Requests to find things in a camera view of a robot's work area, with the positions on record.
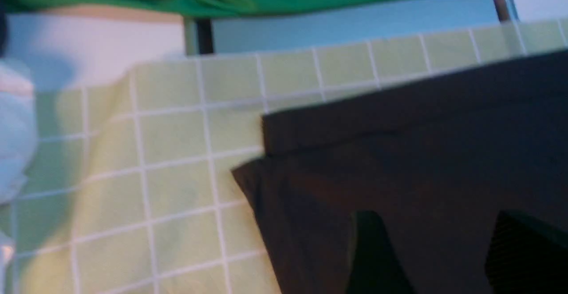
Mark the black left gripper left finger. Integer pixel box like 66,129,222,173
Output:
345,211,415,294

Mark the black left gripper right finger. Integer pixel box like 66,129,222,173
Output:
484,211,568,294

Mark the white crumpled shirt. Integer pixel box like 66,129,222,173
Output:
0,59,38,277

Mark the dark gray long-sleeve shirt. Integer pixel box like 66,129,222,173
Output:
232,50,568,294

